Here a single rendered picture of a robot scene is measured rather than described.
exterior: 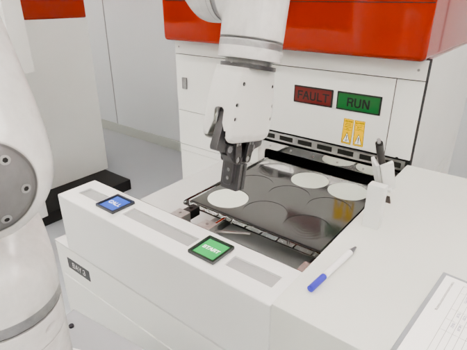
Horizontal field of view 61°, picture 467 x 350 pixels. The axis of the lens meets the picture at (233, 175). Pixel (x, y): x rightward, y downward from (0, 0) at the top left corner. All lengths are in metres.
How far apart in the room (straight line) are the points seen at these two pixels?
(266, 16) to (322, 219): 0.52
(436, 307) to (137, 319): 0.56
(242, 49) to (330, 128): 0.66
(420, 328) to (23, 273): 0.46
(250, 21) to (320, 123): 0.67
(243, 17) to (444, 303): 0.46
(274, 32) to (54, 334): 0.43
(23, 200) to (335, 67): 0.89
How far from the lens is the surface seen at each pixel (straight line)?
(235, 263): 0.65
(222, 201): 0.95
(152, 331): 0.86
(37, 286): 0.45
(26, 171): 0.33
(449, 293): 0.65
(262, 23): 0.51
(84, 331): 0.71
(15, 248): 0.45
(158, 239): 0.71
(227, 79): 0.51
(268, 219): 0.88
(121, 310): 0.92
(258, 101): 0.53
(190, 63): 1.39
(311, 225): 0.87
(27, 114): 0.33
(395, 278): 0.66
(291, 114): 1.18
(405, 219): 0.82
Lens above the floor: 1.35
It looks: 24 degrees down
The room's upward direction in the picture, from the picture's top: straight up
